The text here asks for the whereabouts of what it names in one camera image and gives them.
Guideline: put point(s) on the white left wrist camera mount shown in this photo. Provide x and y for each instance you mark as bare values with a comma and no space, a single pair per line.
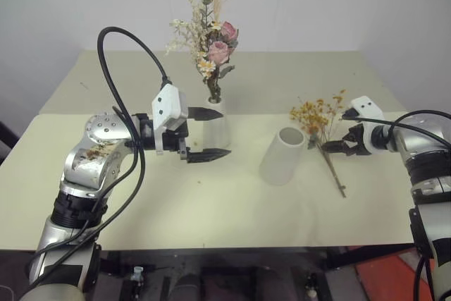
167,103

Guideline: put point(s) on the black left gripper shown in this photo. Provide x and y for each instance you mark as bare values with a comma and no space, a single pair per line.
176,140

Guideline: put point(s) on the dark rounded shape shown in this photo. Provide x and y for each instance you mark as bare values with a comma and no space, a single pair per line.
185,287

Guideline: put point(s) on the red object under table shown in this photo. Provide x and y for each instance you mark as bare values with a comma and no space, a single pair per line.
387,280

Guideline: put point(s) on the small white blue fitting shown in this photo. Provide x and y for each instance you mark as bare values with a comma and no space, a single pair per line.
136,273

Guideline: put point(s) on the white smooth cylindrical vase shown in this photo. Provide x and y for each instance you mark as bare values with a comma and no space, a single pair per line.
278,163

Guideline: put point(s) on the dark object beside table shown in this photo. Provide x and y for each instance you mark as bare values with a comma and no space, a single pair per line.
5,139

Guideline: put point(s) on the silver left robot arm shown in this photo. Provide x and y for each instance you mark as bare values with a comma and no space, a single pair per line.
102,132

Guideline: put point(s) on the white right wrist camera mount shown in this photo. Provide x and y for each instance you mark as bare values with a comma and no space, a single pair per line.
366,107

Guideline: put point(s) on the small white black fitting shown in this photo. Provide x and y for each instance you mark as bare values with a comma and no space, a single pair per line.
311,293

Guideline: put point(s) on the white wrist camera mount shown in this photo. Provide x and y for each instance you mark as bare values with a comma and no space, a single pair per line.
366,107
167,103

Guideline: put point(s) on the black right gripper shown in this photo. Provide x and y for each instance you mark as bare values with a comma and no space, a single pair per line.
357,139

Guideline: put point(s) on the pink rose dried bouquet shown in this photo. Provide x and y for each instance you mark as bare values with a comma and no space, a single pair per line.
218,50

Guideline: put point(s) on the white ribbed ceramic vase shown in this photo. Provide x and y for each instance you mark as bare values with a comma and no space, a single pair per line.
220,135

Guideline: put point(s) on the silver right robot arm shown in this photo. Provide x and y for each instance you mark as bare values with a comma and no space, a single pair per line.
419,139

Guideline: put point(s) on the yellow orange dried flower bouquet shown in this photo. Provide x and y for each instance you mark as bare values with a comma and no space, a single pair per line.
310,114

